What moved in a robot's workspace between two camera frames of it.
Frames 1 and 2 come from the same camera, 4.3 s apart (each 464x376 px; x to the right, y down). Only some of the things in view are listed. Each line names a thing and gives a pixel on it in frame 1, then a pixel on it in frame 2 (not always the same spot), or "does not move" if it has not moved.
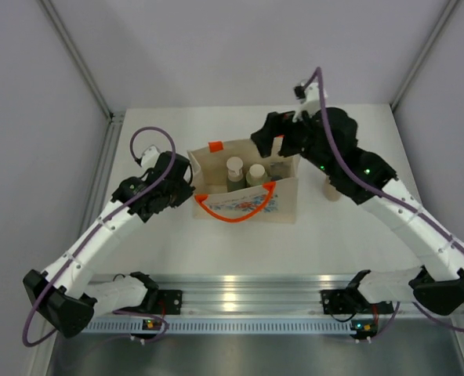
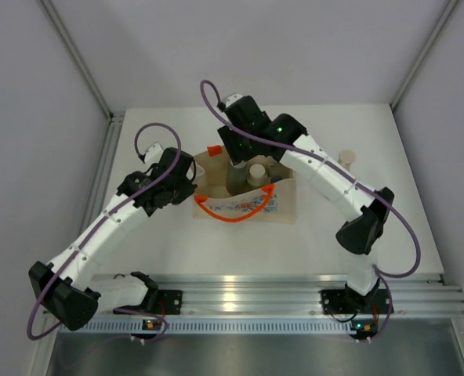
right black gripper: (276, 125) -> (227, 136)
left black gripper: (185, 192) does not move
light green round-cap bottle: (256, 175) does not move
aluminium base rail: (248, 293) does not move
